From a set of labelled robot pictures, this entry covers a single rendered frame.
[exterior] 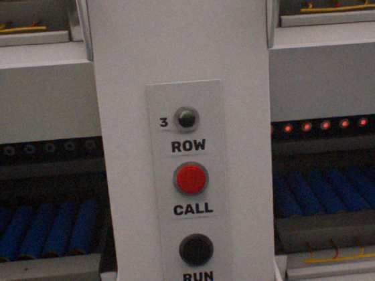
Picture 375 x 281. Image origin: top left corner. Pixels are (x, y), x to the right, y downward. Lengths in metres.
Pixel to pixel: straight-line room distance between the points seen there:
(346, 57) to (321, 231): 0.15
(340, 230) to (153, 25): 0.22
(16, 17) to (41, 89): 0.09
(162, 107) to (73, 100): 0.05
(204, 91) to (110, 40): 0.06
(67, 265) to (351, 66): 0.24
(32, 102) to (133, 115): 0.06
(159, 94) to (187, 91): 0.01
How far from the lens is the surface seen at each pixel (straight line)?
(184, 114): 0.19
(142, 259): 0.22
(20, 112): 0.22
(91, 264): 0.29
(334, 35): 0.23
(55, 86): 0.21
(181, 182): 0.19
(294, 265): 0.31
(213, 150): 0.20
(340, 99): 0.23
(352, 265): 0.31
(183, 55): 0.19
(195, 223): 0.21
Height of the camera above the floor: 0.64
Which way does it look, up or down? 10 degrees down
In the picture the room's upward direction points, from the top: 4 degrees counter-clockwise
